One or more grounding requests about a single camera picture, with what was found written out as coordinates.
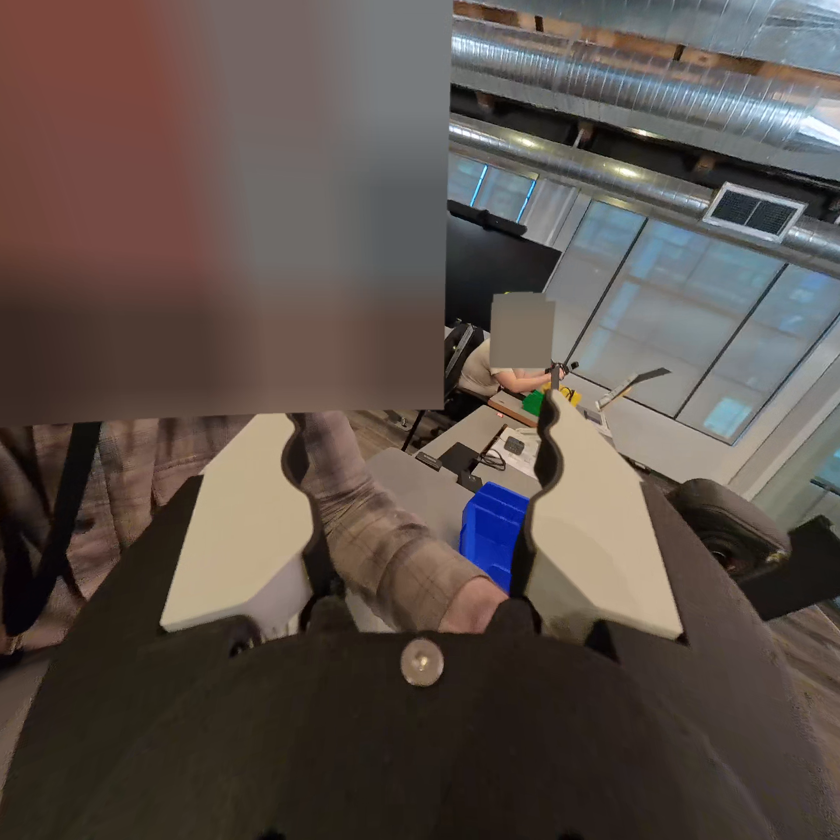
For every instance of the black tv screen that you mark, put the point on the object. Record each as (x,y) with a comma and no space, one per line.
(492,275)

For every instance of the frosted glass window wall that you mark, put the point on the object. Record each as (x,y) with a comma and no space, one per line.
(689,315)

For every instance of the white paper sheets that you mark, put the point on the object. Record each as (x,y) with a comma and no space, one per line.
(518,449)

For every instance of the blue plastic bin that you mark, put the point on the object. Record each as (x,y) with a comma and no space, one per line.
(489,531)

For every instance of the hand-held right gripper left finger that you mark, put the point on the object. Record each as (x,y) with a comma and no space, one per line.
(236,525)

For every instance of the black camera bar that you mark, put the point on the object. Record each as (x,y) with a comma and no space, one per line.
(499,222)

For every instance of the person's plaid shirt torso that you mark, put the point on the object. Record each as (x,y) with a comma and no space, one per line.
(131,499)

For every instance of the black office chair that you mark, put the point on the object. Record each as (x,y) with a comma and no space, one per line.
(463,354)

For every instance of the white air vent grille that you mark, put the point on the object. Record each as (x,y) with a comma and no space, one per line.
(754,211)

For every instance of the black dock device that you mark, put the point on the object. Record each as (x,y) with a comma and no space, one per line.
(453,456)

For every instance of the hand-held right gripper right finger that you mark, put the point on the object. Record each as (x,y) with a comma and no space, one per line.
(604,544)

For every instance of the wooden board on stand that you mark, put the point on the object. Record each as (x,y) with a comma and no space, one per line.
(633,387)

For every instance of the green plastic bin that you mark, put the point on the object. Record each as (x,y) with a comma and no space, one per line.
(533,401)

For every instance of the person's left hand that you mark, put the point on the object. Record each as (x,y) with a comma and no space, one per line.
(476,607)

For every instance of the silver ventilation duct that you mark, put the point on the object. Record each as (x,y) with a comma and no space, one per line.
(623,85)
(590,167)

